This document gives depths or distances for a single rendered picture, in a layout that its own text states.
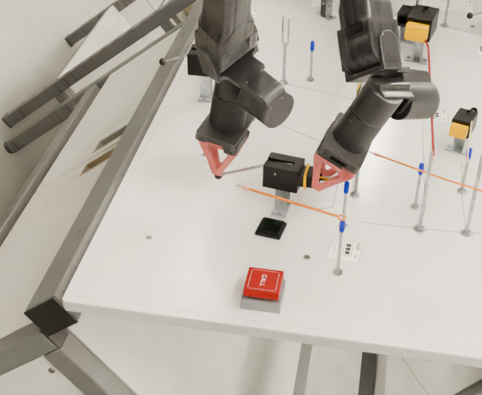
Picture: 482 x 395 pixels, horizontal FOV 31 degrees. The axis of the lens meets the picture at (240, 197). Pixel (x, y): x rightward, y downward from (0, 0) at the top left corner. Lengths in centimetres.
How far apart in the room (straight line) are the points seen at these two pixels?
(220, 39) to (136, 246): 36
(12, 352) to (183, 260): 29
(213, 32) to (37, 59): 184
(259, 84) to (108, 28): 173
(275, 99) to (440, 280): 36
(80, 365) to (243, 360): 43
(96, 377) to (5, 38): 174
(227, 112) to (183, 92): 42
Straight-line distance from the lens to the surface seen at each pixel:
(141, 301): 122
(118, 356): 140
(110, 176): 147
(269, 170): 132
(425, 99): 126
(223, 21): 112
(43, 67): 296
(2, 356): 137
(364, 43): 122
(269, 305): 119
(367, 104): 121
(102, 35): 285
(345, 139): 125
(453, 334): 121
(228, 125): 129
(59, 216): 166
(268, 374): 172
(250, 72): 123
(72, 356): 132
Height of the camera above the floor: 170
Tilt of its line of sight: 29 degrees down
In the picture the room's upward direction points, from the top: 63 degrees clockwise
